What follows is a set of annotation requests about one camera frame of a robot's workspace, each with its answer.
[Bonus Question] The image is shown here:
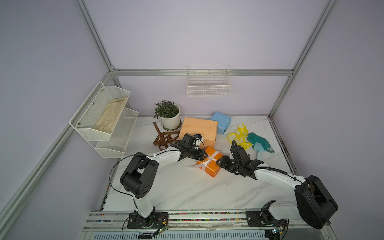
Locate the tan gift box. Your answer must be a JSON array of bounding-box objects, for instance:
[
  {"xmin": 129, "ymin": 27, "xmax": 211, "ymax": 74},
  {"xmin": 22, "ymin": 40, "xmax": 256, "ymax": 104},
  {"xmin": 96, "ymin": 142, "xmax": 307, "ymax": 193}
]
[{"xmin": 179, "ymin": 118, "xmax": 218, "ymax": 148}]

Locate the white two-tier mesh shelf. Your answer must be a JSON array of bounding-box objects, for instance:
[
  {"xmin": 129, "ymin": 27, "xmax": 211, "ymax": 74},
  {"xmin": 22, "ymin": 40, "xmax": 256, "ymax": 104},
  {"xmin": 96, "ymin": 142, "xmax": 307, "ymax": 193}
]
[{"xmin": 69, "ymin": 82, "xmax": 139, "ymax": 159}]

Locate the white wire wall basket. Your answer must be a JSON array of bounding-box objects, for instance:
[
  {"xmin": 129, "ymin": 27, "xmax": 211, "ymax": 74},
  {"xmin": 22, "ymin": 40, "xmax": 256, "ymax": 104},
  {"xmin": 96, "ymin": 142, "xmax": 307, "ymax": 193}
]
[{"xmin": 187, "ymin": 65, "xmax": 232, "ymax": 97}]

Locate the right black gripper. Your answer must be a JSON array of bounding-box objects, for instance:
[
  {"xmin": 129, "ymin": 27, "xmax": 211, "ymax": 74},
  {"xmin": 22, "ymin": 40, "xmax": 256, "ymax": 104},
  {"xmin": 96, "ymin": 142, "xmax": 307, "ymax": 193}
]
[{"xmin": 216, "ymin": 155, "xmax": 242, "ymax": 173}]

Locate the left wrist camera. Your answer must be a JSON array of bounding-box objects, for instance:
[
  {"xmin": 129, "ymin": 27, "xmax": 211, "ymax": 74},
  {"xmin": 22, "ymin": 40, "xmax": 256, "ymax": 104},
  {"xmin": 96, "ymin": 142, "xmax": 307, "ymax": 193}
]
[{"xmin": 194, "ymin": 134, "xmax": 204, "ymax": 143}]

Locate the potted green plant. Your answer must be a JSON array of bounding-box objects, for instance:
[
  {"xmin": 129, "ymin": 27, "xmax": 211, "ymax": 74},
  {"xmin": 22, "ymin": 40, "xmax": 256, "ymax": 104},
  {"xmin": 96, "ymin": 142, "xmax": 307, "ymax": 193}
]
[{"xmin": 154, "ymin": 100, "xmax": 181, "ymax": 131}]

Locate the light blue gift box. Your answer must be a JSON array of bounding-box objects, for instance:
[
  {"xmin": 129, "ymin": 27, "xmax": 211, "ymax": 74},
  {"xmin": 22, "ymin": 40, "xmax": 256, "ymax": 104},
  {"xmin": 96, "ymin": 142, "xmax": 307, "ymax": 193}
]
[{"xmin": 211, "ymin": 112, "xmax": 232, "ymax": 135}]

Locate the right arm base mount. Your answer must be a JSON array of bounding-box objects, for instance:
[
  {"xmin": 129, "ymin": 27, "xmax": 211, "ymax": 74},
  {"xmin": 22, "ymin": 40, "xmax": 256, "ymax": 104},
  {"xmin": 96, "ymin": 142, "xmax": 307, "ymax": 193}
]
[{"xmin": 246, "ymin": 200, "xmax": 288, "ymax": 228}]

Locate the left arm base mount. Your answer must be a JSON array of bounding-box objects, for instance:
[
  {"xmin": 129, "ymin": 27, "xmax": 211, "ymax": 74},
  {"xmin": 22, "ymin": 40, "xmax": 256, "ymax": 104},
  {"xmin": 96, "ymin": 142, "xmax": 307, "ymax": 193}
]
[{"xmin": 127, "ymin": 211, "xmax": 169, "ymax": 229}]

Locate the aluminium frame rail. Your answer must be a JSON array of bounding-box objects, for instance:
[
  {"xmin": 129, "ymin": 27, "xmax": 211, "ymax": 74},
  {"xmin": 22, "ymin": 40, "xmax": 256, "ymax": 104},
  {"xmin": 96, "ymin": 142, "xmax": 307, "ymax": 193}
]
[{"xmin": 82, "ymin": 208, "xmax": 331, "ymax": 232}]

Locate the beige cloth in shelf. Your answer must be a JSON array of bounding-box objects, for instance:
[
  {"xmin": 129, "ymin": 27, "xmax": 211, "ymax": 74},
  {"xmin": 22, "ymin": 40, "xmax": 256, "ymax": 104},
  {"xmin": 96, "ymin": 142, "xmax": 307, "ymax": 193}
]
[{"xmin": 94, "ymin": 97, "xmax": 129, "ymax": 134}]

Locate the white ribbon bow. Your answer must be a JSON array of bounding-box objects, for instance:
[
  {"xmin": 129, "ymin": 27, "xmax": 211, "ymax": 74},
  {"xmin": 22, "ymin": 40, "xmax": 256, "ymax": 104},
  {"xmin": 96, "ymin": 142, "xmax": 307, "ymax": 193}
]
[{"xmin": 178, "ymin": 151, "xmax": 223, "ymax": 176}]

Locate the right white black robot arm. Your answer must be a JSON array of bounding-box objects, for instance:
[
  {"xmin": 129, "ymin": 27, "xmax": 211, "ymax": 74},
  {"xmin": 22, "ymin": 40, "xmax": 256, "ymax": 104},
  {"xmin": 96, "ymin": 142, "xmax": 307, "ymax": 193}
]
[{"xmin": 216, "ymin": 143, "xmax": 339, "ymax": 230}]

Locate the brown ribbon bow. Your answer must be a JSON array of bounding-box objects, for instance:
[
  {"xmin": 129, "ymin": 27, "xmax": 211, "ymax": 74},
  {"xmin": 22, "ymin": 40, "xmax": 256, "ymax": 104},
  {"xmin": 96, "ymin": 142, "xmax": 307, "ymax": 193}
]
[{"xmin": 153, "ymin": 122, "xmax": 180, "ymax": 151}]

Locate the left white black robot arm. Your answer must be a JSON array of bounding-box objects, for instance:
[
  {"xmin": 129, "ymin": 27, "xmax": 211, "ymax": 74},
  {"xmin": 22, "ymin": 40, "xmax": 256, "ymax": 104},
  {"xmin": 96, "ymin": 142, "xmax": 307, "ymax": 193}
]
[{"xmin": 120, "ymin": 134, "xmax": 207, "ymax": 219}]

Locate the orange gift box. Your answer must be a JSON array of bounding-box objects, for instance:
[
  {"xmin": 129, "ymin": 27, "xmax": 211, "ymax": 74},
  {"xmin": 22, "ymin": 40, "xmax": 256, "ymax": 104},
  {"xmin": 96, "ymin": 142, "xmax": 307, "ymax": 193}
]
[{"xmin": 198, "ymin": 146, "xmax": 224, "ymax": 178}]

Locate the yellow ribbon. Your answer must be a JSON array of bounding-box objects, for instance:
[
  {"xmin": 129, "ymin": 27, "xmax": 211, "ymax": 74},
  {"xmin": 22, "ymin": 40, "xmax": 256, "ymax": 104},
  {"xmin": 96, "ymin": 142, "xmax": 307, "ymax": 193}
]
[{"xmin": 227, "ymin": 124, "xmax": 252, "ymax": 150}]

